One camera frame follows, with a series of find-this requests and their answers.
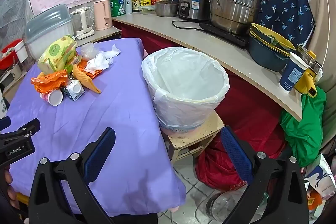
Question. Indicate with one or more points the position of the green plastic bag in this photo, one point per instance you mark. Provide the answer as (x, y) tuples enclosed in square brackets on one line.
[(304, 129)]

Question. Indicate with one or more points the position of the crumpled white tissue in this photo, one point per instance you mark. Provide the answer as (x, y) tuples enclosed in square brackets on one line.
[(101, 61)]

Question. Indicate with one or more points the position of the orange waffle pattern wrapper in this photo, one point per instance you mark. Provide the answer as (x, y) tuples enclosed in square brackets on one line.
[(85, 81)]

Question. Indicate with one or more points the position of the clear plastic bag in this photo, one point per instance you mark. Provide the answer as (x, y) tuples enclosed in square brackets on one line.
[(89, 50)]

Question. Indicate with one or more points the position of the white glass kettle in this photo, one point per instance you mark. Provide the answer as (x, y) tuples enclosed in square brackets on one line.
[(82, 22)]

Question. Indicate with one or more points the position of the blue white paper cup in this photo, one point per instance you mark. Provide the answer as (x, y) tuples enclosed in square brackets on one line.
[(290, 75)]

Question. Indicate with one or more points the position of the bin with white liner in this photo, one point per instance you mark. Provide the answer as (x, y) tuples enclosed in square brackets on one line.
[(183, 87)]

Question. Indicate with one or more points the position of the white box with grey lid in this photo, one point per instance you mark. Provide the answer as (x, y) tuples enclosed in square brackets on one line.
[(48, 27)]

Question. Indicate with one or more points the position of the clear plastic bottle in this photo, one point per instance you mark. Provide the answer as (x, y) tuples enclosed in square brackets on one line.
[(223, 208)]

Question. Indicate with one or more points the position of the black induction cooktop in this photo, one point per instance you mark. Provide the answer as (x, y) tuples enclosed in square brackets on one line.
[(225, 36)]

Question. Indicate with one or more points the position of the glass food container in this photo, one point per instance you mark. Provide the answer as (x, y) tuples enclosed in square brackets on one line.
[(147, 10)]

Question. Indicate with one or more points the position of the navy printed cloth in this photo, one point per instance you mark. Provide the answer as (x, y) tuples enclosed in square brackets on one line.
[(286, 1)]

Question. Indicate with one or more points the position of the large blue bowl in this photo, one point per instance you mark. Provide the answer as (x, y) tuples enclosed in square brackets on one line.
[(265, 58)]

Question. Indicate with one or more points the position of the pink white yogurt cup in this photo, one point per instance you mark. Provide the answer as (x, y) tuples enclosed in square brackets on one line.
[(53, 98)]

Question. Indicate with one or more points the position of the grey striped cloth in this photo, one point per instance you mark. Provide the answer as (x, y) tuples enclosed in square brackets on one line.
[(13, 11)]

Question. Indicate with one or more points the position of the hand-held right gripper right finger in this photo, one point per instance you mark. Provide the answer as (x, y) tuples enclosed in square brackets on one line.
[(236, 158)]

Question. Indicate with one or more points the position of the yellow blue bowl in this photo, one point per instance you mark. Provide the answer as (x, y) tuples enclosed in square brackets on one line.
[(273, 36)]

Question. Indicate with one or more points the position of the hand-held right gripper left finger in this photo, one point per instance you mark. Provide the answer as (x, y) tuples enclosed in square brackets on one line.
[(101, 154)]

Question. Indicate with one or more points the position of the yellow green tissue pack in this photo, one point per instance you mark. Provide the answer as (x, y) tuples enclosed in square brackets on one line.
[(55, 53)]

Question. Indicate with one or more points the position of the white printed bag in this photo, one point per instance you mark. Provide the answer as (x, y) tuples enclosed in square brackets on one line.
[(321, 176)]

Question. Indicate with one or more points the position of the crumpled orange plastic bag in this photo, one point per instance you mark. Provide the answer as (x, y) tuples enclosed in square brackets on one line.
[(48, 81)]

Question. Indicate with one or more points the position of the wooden stool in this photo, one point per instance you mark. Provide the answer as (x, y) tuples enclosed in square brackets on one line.
[(194, 134)]

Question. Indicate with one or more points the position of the red counter curtain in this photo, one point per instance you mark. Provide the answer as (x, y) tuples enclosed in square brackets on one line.
[(249, 108)]

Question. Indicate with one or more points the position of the small milk carton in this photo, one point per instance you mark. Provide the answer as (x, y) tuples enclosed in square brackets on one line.
[(73, 90)]

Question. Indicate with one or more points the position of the steel rice cooker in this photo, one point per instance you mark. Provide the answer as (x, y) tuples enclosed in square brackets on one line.
[(194, 6)]

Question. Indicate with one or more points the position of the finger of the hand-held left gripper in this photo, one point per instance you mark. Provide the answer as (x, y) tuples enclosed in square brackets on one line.
[(4, 123), (26, 128)]

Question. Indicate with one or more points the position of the pink electric kettle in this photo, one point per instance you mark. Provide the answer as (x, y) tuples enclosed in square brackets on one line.
[(102, 15)]

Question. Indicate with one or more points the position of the dark sauce bottle white label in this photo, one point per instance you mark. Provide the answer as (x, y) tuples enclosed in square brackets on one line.
[(135, 3)]

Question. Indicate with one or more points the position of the yellow plastic tool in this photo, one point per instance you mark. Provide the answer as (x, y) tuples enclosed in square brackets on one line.
[(305, 82)]

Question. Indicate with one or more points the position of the small steel pot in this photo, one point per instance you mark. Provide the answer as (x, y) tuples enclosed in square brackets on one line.
[(166, 8)]

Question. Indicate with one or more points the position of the white lidded jar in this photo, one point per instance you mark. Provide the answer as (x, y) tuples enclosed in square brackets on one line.
[(22, 54)]

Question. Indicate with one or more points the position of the red basin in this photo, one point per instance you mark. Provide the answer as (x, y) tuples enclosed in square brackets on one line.
[(10, 56)]

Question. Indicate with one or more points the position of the yellow lid jar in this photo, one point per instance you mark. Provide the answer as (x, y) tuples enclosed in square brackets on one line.
[(145, 1)]

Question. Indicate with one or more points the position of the person's left hand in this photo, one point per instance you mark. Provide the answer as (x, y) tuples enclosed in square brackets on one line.
[(8, 177)]

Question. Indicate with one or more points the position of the stainless steel steamer pot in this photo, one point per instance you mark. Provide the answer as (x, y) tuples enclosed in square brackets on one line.
[(233, 3)]

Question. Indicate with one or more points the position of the green tin can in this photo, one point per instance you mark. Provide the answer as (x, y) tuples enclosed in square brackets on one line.
[(117, 7)]

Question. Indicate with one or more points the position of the beige curtain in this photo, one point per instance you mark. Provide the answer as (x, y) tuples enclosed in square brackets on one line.
[(321, 16)]

